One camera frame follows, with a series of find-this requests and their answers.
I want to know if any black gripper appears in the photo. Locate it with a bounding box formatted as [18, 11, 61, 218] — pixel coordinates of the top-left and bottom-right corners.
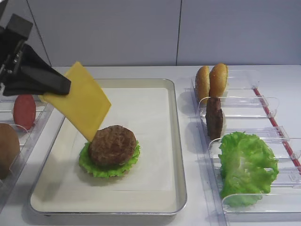
[0, 14, 71, 96]

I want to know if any yellow cheese slice front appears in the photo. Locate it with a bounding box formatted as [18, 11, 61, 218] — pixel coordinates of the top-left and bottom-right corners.
[40, 62, 111, 141]

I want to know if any red tomato slice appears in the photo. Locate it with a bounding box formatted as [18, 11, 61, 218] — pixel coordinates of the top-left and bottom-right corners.
[13, 95, 36, 130]

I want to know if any cooked meat patty on tray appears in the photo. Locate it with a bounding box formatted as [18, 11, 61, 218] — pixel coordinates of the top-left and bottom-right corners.
[88, 125, 137, 167]

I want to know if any green lettuce leaf on tray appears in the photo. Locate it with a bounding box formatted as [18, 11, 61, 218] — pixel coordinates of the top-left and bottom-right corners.
[79, 140, 141, 178]

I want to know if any upright meat patty in rack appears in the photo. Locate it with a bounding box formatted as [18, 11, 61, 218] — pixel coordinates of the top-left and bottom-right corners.
[205, 97, 223, 140]

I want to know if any large green lettuce leaf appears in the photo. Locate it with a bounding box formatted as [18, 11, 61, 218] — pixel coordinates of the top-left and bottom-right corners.
[219, 132, 279, 208]

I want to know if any clear acrylic rack left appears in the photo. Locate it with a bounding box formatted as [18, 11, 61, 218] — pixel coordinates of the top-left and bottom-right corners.
[0, 96, 64, 210]

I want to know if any clear acrylic rack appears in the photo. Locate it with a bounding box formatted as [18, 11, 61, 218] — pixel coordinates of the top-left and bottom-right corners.
[189, 70, 301, 226]
[0, 96, 64, 210]

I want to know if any brown bun half left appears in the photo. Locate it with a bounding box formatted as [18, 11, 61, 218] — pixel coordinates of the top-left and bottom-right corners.
[0, 123, 20, 180]

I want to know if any white parchment paper sheet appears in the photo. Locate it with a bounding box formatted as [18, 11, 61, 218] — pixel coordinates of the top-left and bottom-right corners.
[59, 88, 173, 191]

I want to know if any cream metal baking tray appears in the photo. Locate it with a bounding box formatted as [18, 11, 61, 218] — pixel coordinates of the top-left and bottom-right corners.
[30, 79, 187, 215]

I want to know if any bun half far left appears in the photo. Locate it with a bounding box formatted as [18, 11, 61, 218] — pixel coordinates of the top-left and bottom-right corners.
[195, 65, 210, 101]

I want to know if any clear acrylic rack right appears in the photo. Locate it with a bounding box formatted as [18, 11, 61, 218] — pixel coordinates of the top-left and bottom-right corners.
[189, 70, 301, 226]

